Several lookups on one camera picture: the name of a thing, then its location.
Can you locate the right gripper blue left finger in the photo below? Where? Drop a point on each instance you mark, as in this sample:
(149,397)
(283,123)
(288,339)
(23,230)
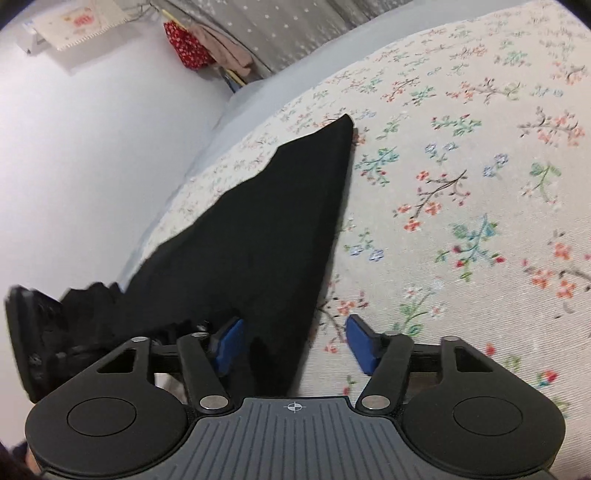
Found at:
(226,344)

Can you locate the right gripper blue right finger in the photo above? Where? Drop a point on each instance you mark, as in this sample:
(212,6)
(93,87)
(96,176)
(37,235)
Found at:
(366,345)

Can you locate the black pants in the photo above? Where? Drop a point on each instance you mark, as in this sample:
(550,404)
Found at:
(259,254)

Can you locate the floral white bed cover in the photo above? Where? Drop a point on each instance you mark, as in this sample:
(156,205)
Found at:
(469,204)

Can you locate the light blue bed sheet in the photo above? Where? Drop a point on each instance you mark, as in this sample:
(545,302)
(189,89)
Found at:
(261,99)

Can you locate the red hanging garment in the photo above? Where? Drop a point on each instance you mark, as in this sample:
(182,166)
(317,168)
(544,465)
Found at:
(191,53)

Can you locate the pink hanging garment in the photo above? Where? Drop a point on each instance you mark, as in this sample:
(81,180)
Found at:
(223,50)

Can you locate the grey patterned curtain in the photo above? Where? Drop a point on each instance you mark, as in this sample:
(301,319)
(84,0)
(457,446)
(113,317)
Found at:
(279,33)

